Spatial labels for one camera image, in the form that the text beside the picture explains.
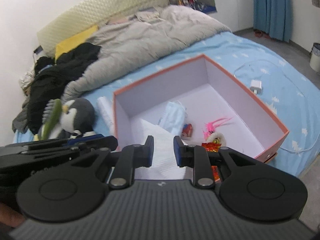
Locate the cream padded headboard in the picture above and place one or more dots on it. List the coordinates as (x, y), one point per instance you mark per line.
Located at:
(86, 14)

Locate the white spray can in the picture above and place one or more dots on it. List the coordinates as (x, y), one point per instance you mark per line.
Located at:
(106, 112)

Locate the white paper napkin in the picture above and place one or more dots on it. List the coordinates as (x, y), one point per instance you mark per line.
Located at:
(164, 166)

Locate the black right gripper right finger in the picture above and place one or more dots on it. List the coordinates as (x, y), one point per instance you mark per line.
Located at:
(197, 158)

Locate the white trash bin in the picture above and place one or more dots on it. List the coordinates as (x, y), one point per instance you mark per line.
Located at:
(315, 57)

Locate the yellow pillow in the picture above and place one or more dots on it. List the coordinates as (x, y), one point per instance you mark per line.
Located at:
(73, 41)

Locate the blue curtain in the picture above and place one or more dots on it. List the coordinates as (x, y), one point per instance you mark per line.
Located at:
(273, 17)

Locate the pink feather bird toy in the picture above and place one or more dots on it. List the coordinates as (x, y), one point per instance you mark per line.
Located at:
(211, 135)

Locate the person's left hand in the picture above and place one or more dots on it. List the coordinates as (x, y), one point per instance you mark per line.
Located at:
(10, 217)

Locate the red foil packet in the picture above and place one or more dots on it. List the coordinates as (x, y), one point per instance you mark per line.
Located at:
(213, 147)

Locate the white charger with cable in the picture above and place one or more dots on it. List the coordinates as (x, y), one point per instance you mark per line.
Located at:
(257, 86)

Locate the grey duvet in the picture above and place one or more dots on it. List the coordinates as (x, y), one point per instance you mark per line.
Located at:
(128, 46)

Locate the grey penguin plush toy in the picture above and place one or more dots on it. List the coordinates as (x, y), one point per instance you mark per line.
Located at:
(76, 120)

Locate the light blue star bedsheet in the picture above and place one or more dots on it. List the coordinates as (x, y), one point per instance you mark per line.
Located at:
(231, 52)

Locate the blue red plastic bag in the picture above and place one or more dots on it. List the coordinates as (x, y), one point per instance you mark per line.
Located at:
(187, 131)

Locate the green long-handled brush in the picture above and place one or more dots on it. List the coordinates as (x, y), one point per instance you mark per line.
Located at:
(50, 118)

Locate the blue surgical face mask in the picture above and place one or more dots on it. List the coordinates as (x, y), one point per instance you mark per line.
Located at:
(173, 118)

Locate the black clothing pile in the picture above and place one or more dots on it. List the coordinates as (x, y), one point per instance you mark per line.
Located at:
(51, 78)

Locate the pink cardboard box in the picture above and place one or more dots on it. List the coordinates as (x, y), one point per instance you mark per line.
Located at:
(208, 92)

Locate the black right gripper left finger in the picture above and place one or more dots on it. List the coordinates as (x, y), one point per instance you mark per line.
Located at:
(105, 169)

